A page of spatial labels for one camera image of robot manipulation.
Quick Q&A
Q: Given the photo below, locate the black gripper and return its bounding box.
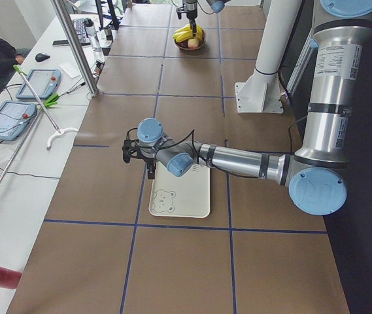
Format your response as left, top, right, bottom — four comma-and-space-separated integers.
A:
176, 0, 197, 36
122, 139, 157, 179

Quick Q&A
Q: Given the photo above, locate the yellow banana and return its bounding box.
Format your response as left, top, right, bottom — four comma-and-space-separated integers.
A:
173, 29, 194, 43
186, 25, 204, 41

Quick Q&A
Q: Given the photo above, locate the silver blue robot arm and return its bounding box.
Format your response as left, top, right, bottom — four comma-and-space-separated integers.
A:
176, 0, 227, 36
122, 1, 372, 215

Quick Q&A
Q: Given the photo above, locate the brown wicker basket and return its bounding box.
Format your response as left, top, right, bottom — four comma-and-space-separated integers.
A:
173, 29, 205, 50

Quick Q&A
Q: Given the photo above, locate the red yellow apple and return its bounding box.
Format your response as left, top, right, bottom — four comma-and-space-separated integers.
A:
187, 37, 200, 49

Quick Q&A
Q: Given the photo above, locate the white bear tray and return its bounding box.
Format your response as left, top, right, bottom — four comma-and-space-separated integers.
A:
148, 162, 211, 218

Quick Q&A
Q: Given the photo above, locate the metal cup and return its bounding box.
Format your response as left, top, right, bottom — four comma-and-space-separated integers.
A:
103, 27, 112, 40

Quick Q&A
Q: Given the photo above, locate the clear water bottle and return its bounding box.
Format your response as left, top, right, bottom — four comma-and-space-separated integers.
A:
83, 18, 102, 53

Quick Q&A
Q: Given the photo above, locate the black keyboard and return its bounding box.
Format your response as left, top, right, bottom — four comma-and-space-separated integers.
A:
72, 18, 90, 46

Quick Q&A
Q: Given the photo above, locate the black smartphone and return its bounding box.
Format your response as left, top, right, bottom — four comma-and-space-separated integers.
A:
52, 40, 69, 46

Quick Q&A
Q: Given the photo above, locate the blue teach pendant far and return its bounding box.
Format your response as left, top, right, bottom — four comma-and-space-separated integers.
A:
16, 69, 61, 100

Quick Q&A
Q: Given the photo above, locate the blue teach pendant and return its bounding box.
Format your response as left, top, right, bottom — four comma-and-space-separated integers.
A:
16, 69, 61, 100
0, 101, 37, 141

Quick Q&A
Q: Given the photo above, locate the blue teach pendant near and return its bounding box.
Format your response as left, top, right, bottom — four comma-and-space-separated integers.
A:
0, 101, 37, 141

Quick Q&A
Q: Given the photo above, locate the black computer mouse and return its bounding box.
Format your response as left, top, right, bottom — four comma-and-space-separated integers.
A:
35, 52, 50, 62

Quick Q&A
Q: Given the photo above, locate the long metal reacher grabber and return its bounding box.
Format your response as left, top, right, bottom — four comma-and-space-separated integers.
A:
0, 110, 44, 184

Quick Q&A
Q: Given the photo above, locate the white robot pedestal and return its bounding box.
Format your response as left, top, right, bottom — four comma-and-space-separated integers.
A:
235, 0, 301, 114

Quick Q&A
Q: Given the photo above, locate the green handled reacher grabber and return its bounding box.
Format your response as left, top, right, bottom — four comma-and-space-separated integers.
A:
13, 65, 78, 150

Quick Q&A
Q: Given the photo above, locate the aluminium frame post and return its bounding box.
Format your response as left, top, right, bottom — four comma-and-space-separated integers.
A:
51, 0, 99, 97

